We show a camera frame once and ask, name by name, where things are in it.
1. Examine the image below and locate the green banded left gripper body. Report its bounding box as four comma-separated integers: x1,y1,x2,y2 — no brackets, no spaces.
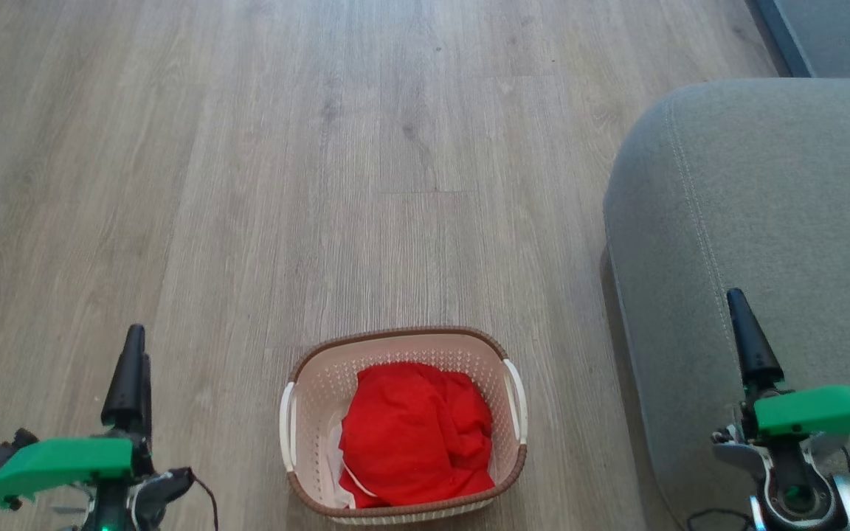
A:
0,426,156,508

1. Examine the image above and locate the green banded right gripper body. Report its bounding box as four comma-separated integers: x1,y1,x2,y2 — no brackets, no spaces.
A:
741,383,850,443

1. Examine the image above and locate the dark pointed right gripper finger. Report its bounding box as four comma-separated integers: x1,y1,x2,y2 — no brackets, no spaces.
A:
726,288,785,389

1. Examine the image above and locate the red cloth garment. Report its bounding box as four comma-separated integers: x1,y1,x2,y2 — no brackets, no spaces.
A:
338,361,496,509

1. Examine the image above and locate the grey fabric sofa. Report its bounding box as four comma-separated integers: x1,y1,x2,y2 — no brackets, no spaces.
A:
603,77,850,531

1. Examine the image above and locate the cream laundry basket brown rim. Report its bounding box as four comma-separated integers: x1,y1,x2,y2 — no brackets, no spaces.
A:
279,326,528,525

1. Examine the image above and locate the blue grey upholstered furniture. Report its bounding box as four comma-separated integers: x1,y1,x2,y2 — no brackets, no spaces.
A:
753,0,850,78

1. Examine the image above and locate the thin black left gripper cable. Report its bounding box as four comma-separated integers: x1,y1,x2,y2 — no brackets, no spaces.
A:
187,467,220,531

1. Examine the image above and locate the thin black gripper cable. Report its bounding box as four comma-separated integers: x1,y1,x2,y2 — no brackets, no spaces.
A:
683,507,756,531
187,467,220,531

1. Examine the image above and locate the thin black right gripper cable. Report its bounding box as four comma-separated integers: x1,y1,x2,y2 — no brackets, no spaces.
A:
683,507,756,531

